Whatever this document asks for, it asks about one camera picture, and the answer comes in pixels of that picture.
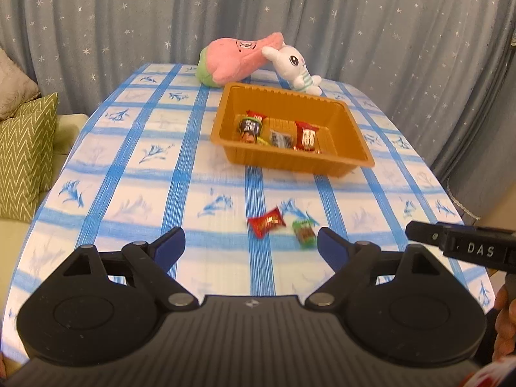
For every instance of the clear seaweed snack packet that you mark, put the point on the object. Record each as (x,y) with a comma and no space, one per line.
(280,139)

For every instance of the grey star-print curtain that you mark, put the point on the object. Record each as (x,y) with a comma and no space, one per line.
(121,16)

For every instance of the red white cloth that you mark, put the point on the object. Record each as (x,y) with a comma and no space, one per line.
(490,379)

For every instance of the blue checked tablecloth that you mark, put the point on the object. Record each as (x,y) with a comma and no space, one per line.
(161,193)

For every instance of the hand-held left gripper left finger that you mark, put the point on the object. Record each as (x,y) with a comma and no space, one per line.
(169,246)

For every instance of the cream sofa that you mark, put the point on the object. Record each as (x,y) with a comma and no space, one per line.
(70,129)

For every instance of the person's right hand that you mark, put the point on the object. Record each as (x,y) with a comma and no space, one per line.
(506,322)

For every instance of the pink plush toy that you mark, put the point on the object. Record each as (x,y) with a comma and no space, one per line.
(234,60)

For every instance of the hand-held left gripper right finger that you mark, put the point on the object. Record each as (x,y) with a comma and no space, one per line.
(330,246)

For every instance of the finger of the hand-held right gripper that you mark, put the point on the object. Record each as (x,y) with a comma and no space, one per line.
(423,232)

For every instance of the orange plastic tray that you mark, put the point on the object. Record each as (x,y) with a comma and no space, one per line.
(282,162)

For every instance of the black snack bar packet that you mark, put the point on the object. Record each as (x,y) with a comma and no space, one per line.
(250,129)

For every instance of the green zigzag cushion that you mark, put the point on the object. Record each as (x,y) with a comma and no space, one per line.
(24,149)

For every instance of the red foil candy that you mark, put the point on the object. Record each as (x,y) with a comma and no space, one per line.
(266,222)

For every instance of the red white wrapped candy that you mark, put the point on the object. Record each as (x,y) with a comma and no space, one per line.
(306,138)
(255,116)

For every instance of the beige cushion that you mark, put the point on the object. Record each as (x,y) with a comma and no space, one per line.
(12,84)

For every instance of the white rabbit plush toy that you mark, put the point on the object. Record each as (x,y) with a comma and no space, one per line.
(292,64)

